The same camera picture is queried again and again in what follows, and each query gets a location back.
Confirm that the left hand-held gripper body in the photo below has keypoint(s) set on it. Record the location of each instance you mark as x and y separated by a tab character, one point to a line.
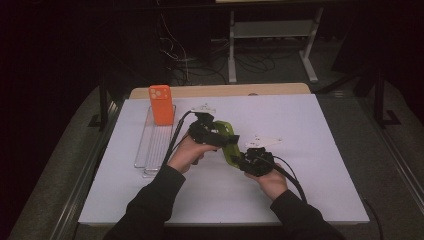
206	131

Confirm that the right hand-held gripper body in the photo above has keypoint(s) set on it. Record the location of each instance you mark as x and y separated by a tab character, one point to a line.
258	163

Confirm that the clear acrylic rack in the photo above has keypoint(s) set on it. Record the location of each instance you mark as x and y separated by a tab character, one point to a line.
156	146

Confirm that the person's right hand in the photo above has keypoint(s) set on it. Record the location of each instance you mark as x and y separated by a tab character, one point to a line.
271	185

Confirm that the person's left hand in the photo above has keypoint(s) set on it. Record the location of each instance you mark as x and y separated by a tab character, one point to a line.
186	155

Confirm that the black metal stand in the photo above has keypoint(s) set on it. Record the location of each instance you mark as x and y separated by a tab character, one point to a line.
104	106
380	100

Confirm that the grey metal desk frame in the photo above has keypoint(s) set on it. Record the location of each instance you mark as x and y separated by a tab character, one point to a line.
273	28

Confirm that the aluminium frame rail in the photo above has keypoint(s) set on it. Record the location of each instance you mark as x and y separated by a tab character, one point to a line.
396	156
83	186

